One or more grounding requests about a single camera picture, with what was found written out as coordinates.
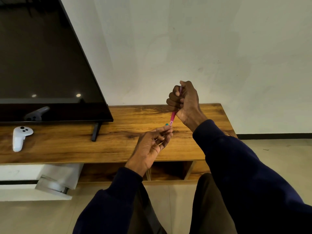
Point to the person's right hand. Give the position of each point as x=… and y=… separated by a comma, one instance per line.
x=190, y=107

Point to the person's left hand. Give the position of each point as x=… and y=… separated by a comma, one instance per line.
x=145, y=151

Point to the person's left fingers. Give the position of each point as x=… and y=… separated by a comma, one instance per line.
x=163, y=134

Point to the person's right little finger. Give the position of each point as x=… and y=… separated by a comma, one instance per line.
x=176, y=108

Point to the person's right middle finger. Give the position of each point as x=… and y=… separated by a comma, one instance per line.
x=175, y=97

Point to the person's right thumb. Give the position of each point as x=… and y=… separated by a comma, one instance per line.
x=185, y=84

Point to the pink pen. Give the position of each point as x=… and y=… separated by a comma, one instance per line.
x=173, y=116

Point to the person's right forearm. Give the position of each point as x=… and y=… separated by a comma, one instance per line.
x=248, y=182

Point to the person's left forearm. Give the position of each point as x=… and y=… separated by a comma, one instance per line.
x=109, y=204

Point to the wooden television cabinet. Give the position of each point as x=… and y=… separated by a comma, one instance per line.
x=117, y=138

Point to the person's left leg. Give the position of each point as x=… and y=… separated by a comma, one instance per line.
x=146, y=212

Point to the person's leg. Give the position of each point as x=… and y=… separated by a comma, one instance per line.
x=209, y=207
x=146, y=212

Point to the person's right leg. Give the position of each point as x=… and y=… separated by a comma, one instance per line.
x=209, y=207

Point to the black skirting board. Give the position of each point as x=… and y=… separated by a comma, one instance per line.
x=275, y=136

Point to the white drawer unit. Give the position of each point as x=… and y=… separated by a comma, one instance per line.
x=48, y=177

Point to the black flat television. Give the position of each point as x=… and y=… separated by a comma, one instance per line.
x=43, y=58

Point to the white handheld controller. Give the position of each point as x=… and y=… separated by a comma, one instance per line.
x=19, y=138

